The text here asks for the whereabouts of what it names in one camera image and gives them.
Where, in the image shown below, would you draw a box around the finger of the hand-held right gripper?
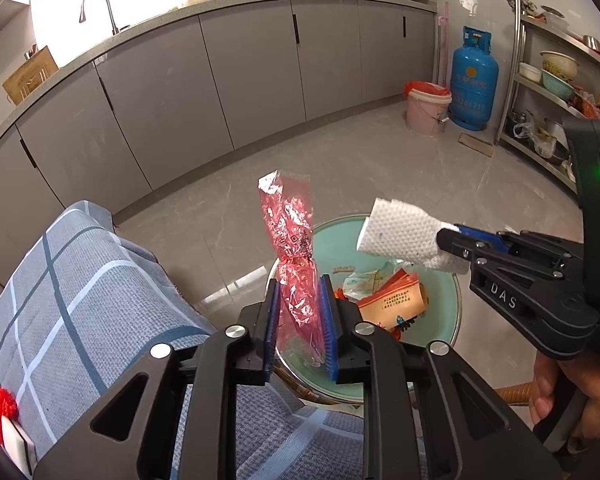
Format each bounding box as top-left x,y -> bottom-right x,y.
436,228 -> 486,268
455,224 -> 521,253

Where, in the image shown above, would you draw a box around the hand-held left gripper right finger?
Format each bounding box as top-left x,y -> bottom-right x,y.
318,274 -> 563,480

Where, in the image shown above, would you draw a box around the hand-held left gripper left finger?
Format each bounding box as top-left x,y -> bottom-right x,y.
32,277 -> 283,480

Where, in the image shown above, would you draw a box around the white paper towel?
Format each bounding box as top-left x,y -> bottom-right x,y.
356,197 -> 468,275

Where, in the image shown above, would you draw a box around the large pale green basin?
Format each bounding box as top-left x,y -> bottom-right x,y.
267,214 -> 463,406

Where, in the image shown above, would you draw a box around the red transparent wrapper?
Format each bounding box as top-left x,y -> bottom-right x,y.
257,170 -> 317,366

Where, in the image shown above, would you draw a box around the pale tissue packet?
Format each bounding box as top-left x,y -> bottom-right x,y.
342,270 -> 386,303

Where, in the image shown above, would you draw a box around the orange paper packet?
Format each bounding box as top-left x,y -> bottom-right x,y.
375,269 -> 422,292
357,282 -> 431,333

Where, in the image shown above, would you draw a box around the pink bucket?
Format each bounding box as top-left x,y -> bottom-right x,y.
404,80 -> 453,137

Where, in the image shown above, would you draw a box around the blue gas cylinder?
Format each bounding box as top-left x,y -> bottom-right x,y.
450,25 -> 498,132

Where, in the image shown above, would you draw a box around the green colander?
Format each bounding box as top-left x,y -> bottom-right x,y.
541,69 -> 576,101

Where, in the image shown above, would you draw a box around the beige colander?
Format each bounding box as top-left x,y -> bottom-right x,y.
540,51 -> 579,78

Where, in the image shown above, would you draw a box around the blue plaid cloth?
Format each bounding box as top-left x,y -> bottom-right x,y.
0,201 -> 421,480

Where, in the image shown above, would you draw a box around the metal storage shelf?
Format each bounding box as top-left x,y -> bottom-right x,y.
495,0 -> 600,196

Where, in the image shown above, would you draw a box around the grey kitchen cabinets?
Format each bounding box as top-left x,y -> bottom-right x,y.
0,0 -> 438,301

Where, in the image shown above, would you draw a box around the red mesh scrubber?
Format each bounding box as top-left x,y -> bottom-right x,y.
0,385 -> 20,446

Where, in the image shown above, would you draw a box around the white block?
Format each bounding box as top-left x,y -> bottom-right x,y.
0,417 -> 36,478

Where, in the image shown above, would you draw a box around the wooden cutting board with rack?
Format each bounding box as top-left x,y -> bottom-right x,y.
2,45 -> 60,106

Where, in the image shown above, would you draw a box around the kitchen faucet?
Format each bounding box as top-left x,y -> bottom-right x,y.
78,0 -> 131,36

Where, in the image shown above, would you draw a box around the pink mop handle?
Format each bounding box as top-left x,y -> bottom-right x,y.
432,2 -> 453,86

